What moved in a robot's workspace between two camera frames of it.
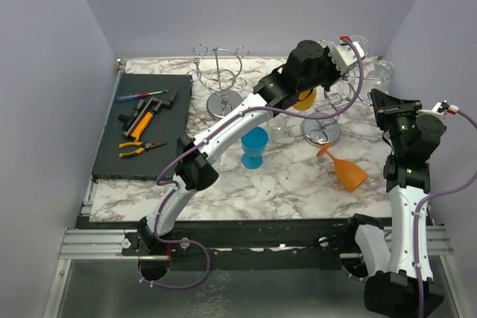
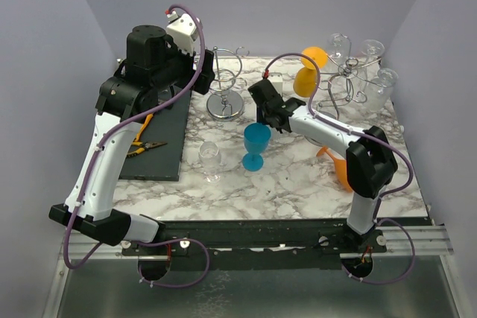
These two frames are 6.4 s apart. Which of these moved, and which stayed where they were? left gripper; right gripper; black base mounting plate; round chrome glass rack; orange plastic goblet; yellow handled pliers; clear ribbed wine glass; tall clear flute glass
Moved: clear ribbed wine glass; right gripper; tall clear flute glass; left gripper
Stayed: round chrome glass rack; orange plastic goblet; black base mounting plate; yellow handled pliers
